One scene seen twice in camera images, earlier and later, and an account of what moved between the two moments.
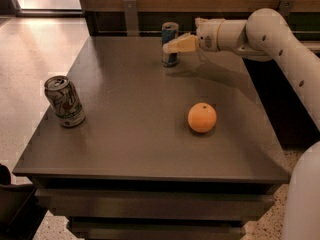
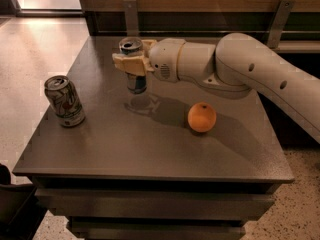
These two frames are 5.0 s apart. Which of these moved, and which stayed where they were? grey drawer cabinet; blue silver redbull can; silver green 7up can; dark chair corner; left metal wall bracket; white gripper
Moved: white gripper; blue silver redbull can
Stayed: left metal wall bracket; grey drawer cabinet; dark chair corner; silver green 7up can
